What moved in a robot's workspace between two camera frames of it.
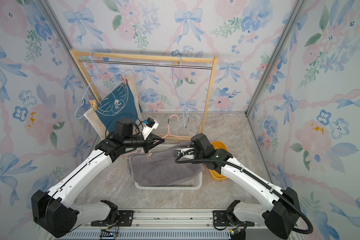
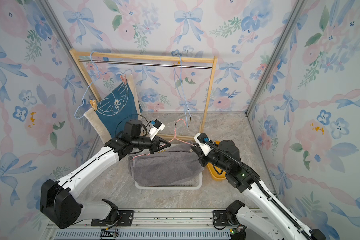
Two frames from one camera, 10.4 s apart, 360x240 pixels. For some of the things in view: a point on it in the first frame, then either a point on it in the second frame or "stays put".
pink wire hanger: [169, 133] to [167, 142]
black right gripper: [191, 158] to [203, 158]
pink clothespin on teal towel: [124, 78] stays put
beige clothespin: [93, 104] stays put
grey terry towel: [161, 168] stays put
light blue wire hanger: [181, 95] stays put
